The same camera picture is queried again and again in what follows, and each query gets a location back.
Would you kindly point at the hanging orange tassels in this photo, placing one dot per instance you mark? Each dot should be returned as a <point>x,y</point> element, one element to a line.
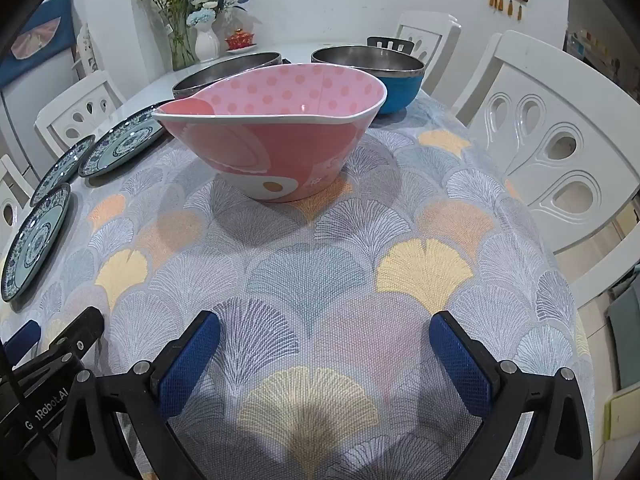
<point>510,7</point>

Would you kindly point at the glass vase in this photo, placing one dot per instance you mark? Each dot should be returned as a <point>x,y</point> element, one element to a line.
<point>181,47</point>

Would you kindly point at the blue stainless steel bowl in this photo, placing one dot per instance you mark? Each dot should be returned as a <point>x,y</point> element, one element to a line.
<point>400,92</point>

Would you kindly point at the blue and white artificial flowers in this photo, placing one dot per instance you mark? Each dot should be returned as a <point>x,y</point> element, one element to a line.
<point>202,10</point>

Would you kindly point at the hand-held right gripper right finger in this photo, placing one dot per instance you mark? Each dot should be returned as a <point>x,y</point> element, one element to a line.
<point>462,362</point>

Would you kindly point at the pale flat box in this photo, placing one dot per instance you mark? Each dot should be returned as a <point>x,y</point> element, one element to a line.
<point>622,420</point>

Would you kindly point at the red lidded teacup with saucer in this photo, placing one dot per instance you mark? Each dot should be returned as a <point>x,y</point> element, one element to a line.
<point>239,41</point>

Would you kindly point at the white dining chair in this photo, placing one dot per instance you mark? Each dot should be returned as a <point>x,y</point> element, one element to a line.
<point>12,185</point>
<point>65,105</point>
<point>560,105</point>
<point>425,25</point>

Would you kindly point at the white carved corner shelf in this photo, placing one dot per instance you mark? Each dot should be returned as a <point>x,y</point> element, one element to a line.
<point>87,52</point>

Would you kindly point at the blue refrigerator cover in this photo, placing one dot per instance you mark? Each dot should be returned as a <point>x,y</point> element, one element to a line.
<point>35,35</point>

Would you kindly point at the white ceramic vase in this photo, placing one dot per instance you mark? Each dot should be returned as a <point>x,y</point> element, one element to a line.
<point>206,45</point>

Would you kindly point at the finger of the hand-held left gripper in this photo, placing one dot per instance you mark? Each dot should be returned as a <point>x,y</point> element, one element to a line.
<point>75,335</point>
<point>22,340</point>

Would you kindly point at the blue patterned ceramic plate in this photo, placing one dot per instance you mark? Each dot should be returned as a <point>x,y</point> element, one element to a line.
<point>122,142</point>
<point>65,167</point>
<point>35,240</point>

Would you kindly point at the white refrigerator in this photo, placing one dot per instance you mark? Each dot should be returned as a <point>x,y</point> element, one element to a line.
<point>25,110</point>

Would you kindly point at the fan patterned tablecloth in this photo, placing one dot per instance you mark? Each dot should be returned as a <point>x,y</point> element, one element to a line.
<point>310,270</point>

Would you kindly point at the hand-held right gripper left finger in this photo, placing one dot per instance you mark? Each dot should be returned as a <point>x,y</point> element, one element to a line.
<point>187,365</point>

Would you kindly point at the red stainless steel bowl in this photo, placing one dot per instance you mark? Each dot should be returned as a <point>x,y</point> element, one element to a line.
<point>220,75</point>

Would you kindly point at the pink polka dot bowl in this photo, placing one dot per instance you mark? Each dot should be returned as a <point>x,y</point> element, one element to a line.
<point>280,140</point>

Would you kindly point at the cluttered storage shelf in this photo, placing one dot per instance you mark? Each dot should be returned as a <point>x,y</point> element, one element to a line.
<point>587,50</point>

